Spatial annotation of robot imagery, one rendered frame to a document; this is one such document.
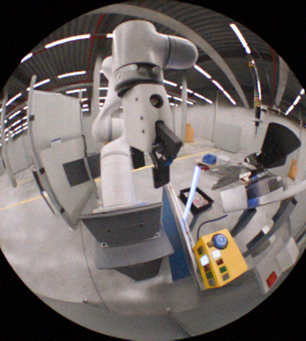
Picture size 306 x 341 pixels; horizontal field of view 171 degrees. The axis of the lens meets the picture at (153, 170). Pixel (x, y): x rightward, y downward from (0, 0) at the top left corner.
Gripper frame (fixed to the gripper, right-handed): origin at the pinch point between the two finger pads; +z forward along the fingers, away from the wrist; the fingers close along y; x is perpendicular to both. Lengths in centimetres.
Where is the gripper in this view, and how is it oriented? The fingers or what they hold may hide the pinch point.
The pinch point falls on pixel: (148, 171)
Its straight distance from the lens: 20.6
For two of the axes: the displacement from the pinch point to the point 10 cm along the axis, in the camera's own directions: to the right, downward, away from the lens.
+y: -5.3, -3.6, 7.7
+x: -8.4, 3.1, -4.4
